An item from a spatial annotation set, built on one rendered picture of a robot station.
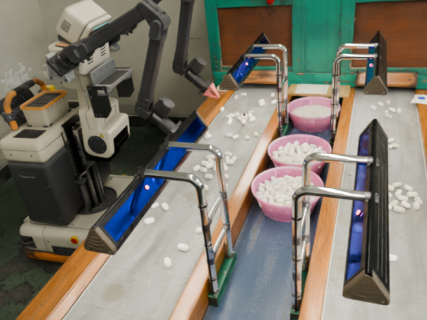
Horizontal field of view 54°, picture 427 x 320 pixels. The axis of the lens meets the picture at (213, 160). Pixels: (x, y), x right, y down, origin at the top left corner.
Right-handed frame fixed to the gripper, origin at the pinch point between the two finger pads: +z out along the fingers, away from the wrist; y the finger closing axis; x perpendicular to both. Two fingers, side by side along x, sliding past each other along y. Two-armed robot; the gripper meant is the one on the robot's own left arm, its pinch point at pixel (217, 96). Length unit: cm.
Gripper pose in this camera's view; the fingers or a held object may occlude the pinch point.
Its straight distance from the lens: 217.3
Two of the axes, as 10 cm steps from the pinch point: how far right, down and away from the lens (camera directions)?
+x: -5.3, 5.9, 6.1
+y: 3.2, -5.2, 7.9
